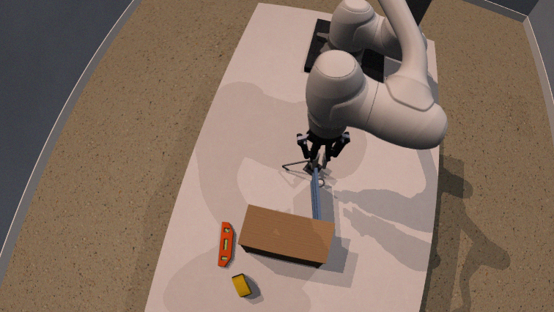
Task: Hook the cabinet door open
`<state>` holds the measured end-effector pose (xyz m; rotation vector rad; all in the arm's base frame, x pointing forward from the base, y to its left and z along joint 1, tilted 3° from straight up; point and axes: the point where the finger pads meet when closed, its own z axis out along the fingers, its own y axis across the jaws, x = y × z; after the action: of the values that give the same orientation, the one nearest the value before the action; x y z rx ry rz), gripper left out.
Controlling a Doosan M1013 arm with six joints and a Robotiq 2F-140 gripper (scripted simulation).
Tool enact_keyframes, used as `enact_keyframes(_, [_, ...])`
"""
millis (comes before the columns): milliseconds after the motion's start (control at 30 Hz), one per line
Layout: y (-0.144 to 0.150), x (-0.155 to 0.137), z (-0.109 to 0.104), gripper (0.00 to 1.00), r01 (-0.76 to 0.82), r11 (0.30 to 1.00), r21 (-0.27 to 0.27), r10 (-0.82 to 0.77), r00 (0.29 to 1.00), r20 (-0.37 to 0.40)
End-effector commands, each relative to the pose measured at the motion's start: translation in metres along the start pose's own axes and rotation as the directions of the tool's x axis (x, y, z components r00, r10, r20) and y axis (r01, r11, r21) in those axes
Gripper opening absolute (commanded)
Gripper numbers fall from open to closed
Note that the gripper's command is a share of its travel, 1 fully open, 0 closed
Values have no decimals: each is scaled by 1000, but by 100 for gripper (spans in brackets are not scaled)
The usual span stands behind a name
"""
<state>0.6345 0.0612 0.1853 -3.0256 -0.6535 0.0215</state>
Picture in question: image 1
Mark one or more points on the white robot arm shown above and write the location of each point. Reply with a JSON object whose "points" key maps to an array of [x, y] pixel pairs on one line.
{"points": [[340, 95]]}

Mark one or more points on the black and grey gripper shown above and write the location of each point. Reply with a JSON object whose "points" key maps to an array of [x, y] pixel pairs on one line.
{"points": [[317, 143]]}

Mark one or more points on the red spirit level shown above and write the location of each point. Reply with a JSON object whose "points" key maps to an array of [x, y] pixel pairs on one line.
{"points": [[227, 238]]}

